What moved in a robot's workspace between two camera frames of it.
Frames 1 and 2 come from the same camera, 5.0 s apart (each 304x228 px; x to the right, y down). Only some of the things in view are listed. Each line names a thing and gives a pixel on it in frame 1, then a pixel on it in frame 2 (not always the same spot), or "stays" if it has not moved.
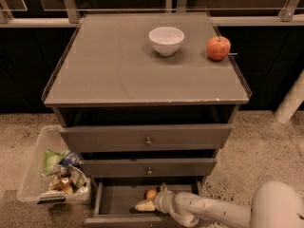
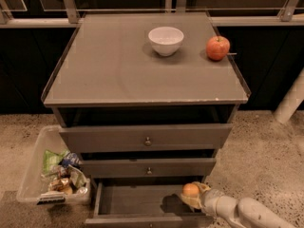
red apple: [218, 47] stays
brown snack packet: [64, 184] stays
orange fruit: [151, 194] to [190, 190]
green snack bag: [52, 159] stays
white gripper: [163, 200] to [211, 199]
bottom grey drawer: [115, 199] stays
